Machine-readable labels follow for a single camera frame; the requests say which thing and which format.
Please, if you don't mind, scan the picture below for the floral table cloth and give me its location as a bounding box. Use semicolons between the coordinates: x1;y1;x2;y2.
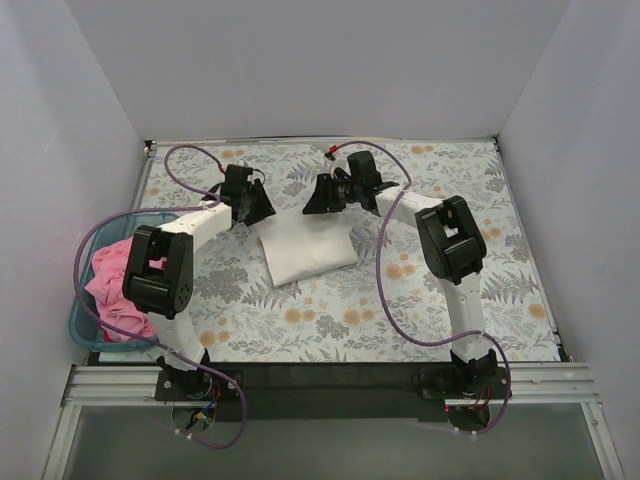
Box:
141;141;559;362

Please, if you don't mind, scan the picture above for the purple cable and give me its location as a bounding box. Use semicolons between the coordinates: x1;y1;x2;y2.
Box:
73;144;249;449
324;140;512;437

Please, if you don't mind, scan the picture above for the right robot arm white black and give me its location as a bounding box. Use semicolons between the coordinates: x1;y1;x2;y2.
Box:
303;151;497;398

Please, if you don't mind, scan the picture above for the pink t shirt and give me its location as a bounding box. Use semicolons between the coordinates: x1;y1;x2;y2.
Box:
85;238;156;338

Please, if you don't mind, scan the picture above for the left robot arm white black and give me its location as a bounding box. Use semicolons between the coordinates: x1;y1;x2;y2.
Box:
122;165;275;400

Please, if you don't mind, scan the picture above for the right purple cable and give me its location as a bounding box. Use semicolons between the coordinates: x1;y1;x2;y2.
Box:
324;140;512;437

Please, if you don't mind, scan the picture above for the teal plastic basket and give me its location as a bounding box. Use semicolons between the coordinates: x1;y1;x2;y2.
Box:
68;211;177;353

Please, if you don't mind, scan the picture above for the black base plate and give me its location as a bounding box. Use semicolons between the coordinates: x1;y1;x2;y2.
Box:
154;362;508;422

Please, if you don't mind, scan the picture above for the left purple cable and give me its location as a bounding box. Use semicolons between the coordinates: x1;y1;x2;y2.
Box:
73;144;249;449

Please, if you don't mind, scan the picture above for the white t shirt robot print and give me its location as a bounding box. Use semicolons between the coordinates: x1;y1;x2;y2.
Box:
255;207;357;287

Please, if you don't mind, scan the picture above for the aluminium frame rail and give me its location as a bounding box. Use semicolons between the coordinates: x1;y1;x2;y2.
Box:
44;362;624;479

